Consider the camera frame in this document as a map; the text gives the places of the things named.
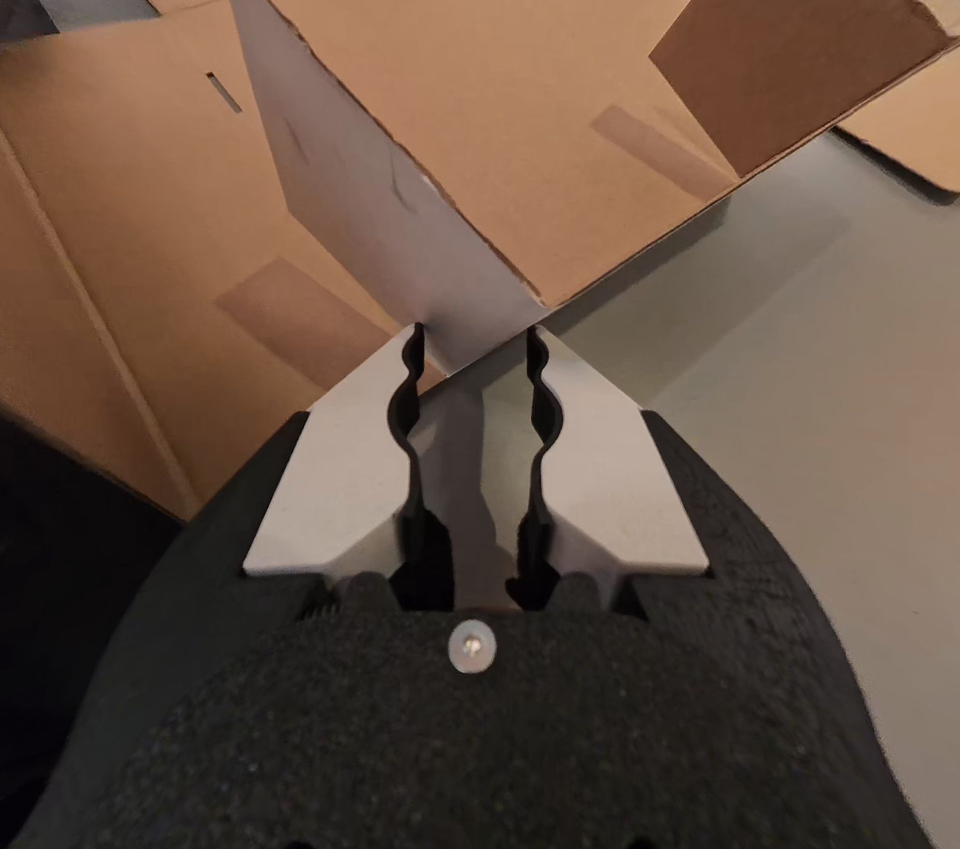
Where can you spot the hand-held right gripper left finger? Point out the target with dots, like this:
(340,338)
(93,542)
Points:
(330,489)

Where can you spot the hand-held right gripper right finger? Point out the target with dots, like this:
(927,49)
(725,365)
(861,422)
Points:
(615,489)

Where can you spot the white and brown cardboard box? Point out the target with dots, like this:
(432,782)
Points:
(487,99)

